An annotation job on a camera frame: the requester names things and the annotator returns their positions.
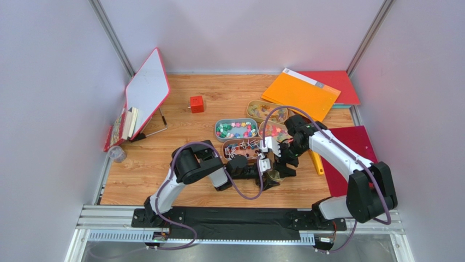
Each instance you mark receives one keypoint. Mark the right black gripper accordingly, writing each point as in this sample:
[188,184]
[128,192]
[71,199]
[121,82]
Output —
[286,157]

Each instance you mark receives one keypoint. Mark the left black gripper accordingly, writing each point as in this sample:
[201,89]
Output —
[267,184]

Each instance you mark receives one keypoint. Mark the yellow plastic scoop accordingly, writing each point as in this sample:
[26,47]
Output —
[317,162]

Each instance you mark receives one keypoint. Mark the beige tray of star candies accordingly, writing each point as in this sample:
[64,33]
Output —
[276,130]

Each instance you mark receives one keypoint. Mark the grey tray of round candies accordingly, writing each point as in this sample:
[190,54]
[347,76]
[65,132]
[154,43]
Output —
[236,128]

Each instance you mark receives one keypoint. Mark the gold round lid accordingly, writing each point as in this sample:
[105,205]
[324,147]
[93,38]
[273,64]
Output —
[274,175]

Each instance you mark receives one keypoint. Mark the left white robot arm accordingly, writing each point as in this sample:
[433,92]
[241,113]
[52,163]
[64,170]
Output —
[197,160]

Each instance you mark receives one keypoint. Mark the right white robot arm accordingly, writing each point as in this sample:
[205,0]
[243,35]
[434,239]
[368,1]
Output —
[371,191]

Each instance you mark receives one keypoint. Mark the beige tray of popsicle candies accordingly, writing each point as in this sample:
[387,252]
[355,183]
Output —
[259,110]

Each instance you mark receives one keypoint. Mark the dark red folder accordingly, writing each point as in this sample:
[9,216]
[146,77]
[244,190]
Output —
[357,139]

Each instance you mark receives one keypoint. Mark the orange folder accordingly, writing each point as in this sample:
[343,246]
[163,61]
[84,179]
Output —
[294,89]

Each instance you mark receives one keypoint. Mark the teal book under folder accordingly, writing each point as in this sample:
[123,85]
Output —
[341,106]

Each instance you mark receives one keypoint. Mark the red cube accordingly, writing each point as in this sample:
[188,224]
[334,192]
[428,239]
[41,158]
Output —
[196,104]

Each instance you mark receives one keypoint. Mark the red folder at back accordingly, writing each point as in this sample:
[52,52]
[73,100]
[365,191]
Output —
[339,80]

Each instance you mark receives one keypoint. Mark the metal board stand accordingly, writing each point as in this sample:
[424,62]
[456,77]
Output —
[156,124]

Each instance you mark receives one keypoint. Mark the clear plastic cup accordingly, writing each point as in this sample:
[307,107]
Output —
[117,154]

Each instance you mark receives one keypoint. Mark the stack of books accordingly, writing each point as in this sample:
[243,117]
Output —
[122,129]

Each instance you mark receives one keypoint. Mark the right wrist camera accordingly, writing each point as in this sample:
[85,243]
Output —
[269,144]

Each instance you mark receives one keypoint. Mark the white board with red frame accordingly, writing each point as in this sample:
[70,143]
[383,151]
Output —
[147,90]

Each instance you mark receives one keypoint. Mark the aluminium rail frame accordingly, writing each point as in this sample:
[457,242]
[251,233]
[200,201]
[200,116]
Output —
[104,233]

